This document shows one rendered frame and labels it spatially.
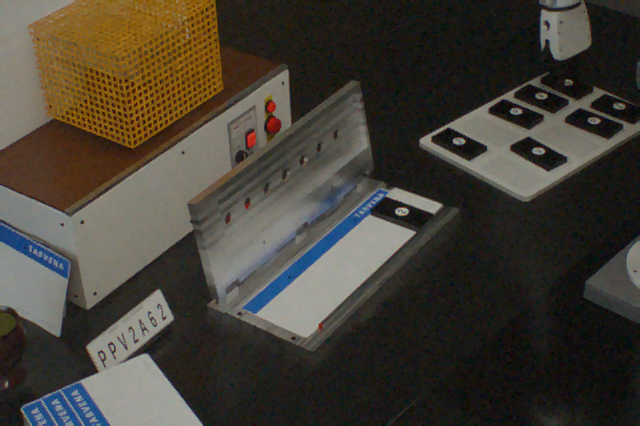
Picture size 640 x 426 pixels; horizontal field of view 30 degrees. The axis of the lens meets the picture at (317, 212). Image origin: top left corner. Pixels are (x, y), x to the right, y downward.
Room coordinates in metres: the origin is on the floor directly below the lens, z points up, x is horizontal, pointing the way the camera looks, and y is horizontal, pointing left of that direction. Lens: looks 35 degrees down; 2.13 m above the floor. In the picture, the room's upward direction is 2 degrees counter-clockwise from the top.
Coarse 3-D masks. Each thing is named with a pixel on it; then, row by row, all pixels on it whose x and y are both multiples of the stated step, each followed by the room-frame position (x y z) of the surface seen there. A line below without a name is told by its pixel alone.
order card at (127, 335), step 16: (144, 304) 1.44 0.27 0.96; (160, 304) 1.45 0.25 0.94; (128, 320) 1.41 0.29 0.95; (144, 320) 1.42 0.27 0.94; (160, 320) 1.44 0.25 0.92; (112, 336) 1.38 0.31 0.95; (128, 336) 1.39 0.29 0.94; (144, 336) 1.41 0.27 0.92; (96, 352) 1.35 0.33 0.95; (112, 352) 1.36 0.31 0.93; (128, 352) 1.38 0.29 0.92
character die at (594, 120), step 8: (576, 112) 2.01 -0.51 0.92; (584, 112) 2.01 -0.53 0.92; (592, 112) 2.01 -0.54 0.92; (568, 120) 1.99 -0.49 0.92; (576, 120) 1.99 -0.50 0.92; (584, 120) 1.98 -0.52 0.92; (592, 120) 1.98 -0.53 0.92; (600, 120) 1.98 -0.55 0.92; (608, 120) 1.98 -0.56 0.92; (584, 128) 1.97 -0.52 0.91; (592, 128) 1.95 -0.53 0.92; (600, 128) 1.95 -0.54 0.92; (608, 128) 1.95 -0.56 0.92; (616, 128) 1.95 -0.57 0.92; (608, 136) 1.93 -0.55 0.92
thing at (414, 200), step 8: (392, 192) 1.75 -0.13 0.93; (400, 192) 1.75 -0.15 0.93; (408, 192) 1.75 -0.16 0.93; (400, 200) 1.72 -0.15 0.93; (408, 200) 1.73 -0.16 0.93; (416, 200) 1.73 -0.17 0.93; (424, 200) 1.72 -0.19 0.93; (424, 208) 1.70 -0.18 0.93; (432, 208) 1.70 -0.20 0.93; (440, 208) 1.70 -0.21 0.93
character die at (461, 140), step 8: (448, 128) 1.98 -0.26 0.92; (432, 136) 1.95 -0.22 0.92; (440, 136) 1.95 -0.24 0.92; (448, 136) 1.95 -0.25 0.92; (456, 136) 1.95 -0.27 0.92; (464, 136) 1.95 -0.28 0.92; (440, 144) 1.93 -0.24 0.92; (448, 144) 1.92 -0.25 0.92; (456, 144) 1.92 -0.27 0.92; (464, 144) 1.92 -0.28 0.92; (472, 144) 1.92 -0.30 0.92; (480, 144) 1.91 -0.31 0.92; (456, 152) 1.90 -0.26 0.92; (464, 152) 1.89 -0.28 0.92; (472, 152) 1.89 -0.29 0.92; (480, 152) 1.89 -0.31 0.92
